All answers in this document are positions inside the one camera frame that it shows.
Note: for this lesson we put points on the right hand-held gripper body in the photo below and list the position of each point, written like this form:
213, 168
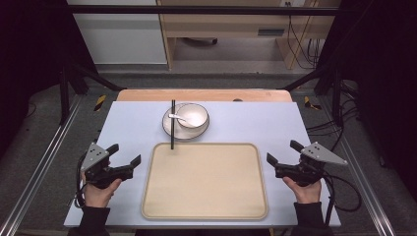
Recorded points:
308, 172

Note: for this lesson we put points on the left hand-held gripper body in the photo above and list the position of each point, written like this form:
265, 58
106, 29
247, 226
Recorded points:
98, 170

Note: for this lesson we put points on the person's right hand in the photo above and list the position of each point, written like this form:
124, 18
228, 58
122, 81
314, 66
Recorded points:
306, 195

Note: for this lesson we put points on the person's left hand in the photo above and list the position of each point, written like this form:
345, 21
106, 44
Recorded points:
98, 196

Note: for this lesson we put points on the white table cover board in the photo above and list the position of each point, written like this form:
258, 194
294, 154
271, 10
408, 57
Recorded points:
255, 124

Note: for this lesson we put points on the black chopstick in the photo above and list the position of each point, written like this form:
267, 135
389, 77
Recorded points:
172, 137

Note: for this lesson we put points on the yellow black tape strip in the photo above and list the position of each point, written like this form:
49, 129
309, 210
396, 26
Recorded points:
100, 102
309, 103

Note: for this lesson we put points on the white plate with dark rim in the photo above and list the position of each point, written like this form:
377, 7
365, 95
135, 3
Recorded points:
185, 134

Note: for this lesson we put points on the white ceramic spoon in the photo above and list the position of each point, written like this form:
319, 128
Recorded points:
175, 116

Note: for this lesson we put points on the black metal stand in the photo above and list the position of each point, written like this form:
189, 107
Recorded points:
64, 98
336, 98

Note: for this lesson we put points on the beige wooden tray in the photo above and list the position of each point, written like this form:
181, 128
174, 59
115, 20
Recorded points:
205, 183

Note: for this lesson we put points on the white bowl with dark rim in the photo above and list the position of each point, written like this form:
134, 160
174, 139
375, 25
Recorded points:
196, 114

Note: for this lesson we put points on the wooden table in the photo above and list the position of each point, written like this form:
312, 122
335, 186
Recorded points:
203, 95

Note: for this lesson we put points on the white cabinet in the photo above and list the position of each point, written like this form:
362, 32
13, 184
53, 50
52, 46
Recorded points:
121, 39

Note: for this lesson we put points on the light wooden desk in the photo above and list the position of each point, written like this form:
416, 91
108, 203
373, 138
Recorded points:
229, 23

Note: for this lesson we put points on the aluminium floor rail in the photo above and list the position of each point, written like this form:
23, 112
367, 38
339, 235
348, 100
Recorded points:
364, 183
36, 173

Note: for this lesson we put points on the black frame crossbar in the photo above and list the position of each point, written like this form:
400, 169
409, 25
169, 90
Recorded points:
203, 10

